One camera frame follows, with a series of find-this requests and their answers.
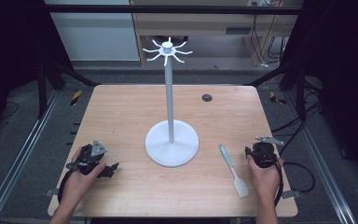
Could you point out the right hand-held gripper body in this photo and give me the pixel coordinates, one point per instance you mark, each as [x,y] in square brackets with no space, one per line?
[263,155]

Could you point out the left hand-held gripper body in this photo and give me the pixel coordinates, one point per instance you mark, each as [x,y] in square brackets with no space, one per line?
[88,155]

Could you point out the white hook rack stand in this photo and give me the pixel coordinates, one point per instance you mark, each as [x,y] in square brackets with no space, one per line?
[171,146]

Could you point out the person's right hand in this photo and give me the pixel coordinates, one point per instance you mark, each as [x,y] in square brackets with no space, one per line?
[265,183]

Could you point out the person's left hand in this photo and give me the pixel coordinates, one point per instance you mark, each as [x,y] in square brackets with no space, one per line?
[76,186]

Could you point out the yellow black striped tape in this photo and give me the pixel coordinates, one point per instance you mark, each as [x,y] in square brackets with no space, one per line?
[76,97]
[274,98]

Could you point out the dark round table grommet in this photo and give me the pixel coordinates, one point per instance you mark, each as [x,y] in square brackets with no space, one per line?
[207,98]

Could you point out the black curtain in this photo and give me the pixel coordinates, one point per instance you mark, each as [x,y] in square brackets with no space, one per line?
[345,77]
[9,46]

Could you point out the white cabinet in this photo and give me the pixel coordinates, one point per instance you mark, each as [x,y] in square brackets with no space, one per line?
[96,34]

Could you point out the light wooden desk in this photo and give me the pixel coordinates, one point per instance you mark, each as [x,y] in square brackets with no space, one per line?
[199,25]

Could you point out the grey metal table bracket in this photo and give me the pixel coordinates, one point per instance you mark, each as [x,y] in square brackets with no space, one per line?
[52,192]
[291,194]

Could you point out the silver metal floor rail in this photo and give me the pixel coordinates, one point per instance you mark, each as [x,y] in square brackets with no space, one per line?
[18,158]
[326,161]

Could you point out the black metal frame strut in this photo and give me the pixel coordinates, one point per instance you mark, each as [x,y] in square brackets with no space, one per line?
[42,93]
[300,93]

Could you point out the black horizontal frame bar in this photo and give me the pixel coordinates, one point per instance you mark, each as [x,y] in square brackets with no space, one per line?
[174,9]

